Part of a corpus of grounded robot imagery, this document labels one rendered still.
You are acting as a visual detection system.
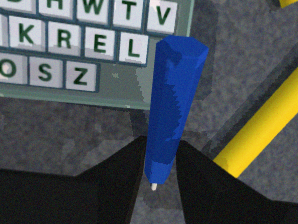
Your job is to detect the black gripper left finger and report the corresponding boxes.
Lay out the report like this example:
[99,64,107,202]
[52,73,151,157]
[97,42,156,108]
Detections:
[0,136,147,224]

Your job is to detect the keyboard with white letter keys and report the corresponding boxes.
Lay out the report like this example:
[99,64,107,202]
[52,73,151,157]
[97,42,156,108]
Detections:
[0,0,195,111]

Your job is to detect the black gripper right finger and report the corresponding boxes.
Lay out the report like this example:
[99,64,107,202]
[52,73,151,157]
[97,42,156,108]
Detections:
[176,140,298,224]

